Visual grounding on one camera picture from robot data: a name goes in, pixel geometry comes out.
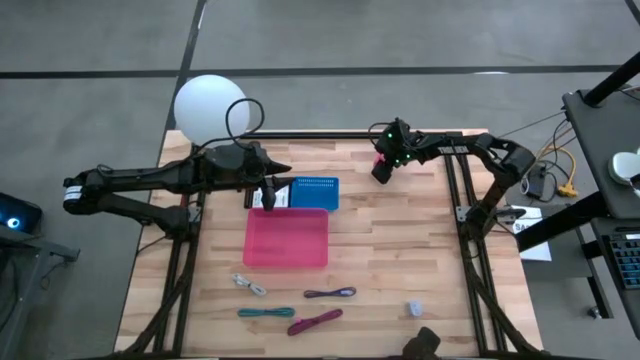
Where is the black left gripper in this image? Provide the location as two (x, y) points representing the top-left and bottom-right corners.
(232, 141), (294, 212)

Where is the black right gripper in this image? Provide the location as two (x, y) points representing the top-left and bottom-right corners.
(371, 118), (419, 185)

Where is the white rectangular card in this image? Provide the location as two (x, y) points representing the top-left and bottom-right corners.
(252, 185), (291, 209)

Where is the white cable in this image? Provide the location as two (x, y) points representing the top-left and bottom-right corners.
(231, 272), (268, 297)

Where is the teal cable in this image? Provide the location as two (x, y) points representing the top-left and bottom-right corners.
(237, 306), (297, 319)

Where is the pink translucent plastic bin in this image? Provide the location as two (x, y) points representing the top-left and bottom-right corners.
(242, 206), (331, 270)

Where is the blue plastic basket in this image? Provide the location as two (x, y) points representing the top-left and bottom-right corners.
(289, 175), (340, 212)

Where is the white globe table lamp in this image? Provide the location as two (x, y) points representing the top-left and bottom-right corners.
(173, 74), (251, 150)

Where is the black power brick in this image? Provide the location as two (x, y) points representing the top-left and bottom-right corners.
(526, 162), (548, 200)

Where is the white paper sheet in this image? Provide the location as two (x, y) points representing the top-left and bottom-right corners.
(512, 205), (554, 263)

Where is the black side desk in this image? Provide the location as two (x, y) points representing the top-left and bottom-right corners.
(514, 52), (640, 341)

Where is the white round device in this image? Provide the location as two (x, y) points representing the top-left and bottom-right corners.
(608, 148), (640, 189)

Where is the backlit keyboard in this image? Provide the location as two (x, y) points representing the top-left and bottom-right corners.
(607, 232), (640, 290)

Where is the computer with blue light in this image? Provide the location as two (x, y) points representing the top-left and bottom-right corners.
(0, 192), (44, 235)

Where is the grey metal stand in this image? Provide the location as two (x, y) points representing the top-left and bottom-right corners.
(0, 232), (81, 360)

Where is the black aluminium table frame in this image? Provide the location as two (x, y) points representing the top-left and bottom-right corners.
(114, 130), (546, 360)

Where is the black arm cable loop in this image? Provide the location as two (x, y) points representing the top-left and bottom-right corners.
(199, 97), (266, 149)

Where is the thin grey cable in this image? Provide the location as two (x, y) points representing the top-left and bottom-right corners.
(492, 110), (566, 142)

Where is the yellow cable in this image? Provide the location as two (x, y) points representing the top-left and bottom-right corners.
(527, 144), (581, 198)

